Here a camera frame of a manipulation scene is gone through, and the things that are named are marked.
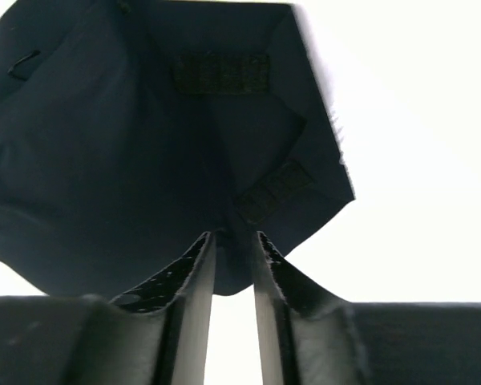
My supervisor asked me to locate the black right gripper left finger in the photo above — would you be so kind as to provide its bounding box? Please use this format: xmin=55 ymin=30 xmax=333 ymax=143
xmin=0 ymin=233 xmax=216 ymax=384

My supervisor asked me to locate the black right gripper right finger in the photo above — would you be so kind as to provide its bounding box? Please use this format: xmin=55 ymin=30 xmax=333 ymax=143
xmin=253 ymin=233 xmax=481 ymax=385

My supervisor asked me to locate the black bra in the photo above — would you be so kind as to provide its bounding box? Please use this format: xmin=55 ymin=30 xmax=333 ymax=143
xmin=0 ymin=1 xmax=354 ymax=298

